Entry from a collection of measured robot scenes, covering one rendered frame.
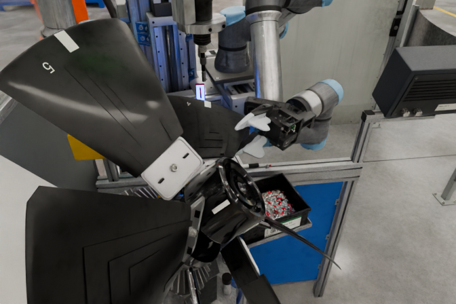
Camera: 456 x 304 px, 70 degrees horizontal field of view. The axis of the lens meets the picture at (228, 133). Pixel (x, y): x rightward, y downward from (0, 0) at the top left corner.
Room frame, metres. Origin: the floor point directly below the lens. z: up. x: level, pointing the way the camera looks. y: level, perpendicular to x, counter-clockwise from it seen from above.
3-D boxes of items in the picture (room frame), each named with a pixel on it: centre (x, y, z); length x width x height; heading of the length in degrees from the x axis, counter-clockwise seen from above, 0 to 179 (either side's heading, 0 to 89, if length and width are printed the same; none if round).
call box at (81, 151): (0.80, 0.37, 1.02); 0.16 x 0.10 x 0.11; 97
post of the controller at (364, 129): (0.89, -0.45, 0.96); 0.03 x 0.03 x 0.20; 7
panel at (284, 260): (0.84, -0.02, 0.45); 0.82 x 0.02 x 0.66; 97
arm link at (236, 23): (1.30, -0.03, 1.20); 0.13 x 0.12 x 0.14; 100
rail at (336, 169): (0.84, -0.02, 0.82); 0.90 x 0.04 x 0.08; 97
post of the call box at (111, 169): (0.79, 0.37, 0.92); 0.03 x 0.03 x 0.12; 7
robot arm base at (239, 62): (1.29, -0.02, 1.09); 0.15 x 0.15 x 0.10
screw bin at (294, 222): (0.68, -0.11, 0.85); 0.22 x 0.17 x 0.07; 112
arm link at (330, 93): (0.77, -0.25, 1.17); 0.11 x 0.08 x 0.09; 133
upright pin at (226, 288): (0.35, 0.00, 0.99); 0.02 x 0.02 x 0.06
